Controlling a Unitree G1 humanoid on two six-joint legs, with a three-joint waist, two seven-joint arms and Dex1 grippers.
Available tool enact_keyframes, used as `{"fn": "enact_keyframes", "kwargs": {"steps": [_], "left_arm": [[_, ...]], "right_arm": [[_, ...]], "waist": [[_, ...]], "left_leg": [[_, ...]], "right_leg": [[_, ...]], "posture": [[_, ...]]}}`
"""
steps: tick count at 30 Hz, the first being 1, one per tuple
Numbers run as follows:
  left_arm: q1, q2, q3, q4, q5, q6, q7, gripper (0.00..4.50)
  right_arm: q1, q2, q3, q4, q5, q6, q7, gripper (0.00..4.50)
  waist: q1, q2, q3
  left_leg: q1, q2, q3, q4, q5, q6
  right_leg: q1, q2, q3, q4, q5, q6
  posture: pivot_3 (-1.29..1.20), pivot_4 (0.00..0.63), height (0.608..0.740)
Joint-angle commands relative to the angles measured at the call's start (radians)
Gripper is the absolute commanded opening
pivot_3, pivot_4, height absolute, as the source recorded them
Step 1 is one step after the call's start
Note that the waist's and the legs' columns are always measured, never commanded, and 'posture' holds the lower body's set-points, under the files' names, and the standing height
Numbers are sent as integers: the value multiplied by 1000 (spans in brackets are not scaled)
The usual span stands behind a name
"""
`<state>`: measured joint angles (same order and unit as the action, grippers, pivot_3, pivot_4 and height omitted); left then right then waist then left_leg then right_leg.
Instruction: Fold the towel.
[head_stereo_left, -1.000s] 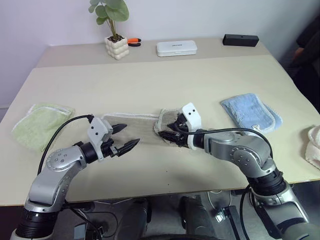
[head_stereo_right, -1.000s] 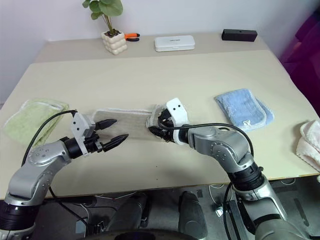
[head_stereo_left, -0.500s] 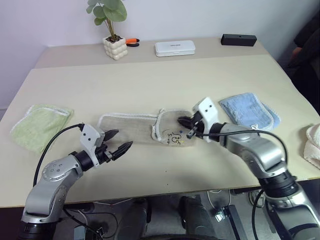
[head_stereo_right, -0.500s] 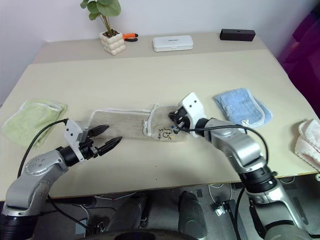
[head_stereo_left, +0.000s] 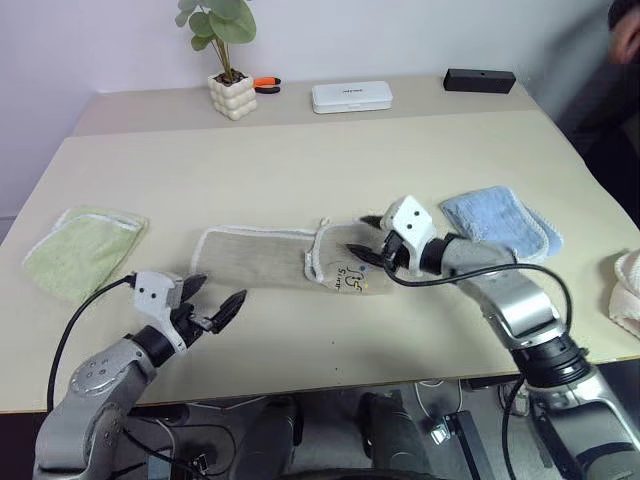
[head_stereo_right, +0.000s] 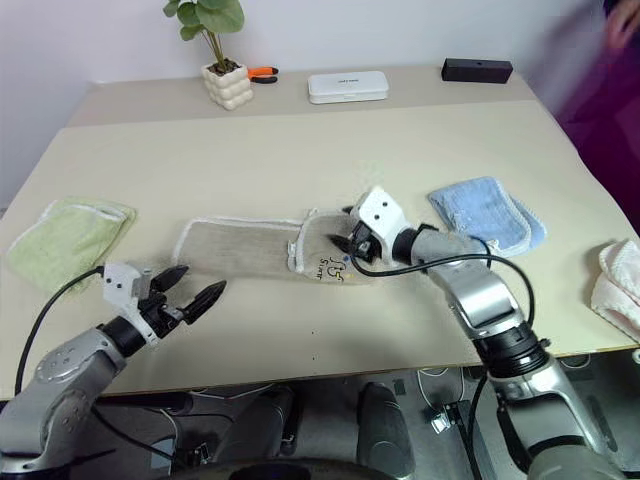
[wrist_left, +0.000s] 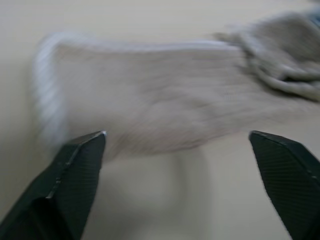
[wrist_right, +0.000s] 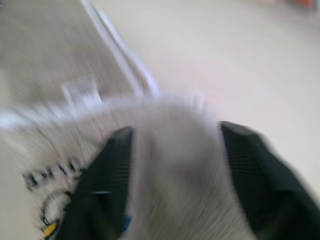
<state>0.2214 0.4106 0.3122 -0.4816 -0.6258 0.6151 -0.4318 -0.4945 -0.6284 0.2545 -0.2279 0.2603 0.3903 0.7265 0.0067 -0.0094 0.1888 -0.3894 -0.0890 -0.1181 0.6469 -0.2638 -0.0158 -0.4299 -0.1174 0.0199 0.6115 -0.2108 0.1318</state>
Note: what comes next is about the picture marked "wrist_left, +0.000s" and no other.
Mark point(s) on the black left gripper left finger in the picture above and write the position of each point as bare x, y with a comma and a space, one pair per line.
62, 190

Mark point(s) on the beige towel with white border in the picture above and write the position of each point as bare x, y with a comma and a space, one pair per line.
160, 100

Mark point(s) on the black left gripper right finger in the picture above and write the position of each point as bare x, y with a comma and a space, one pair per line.
292, 180

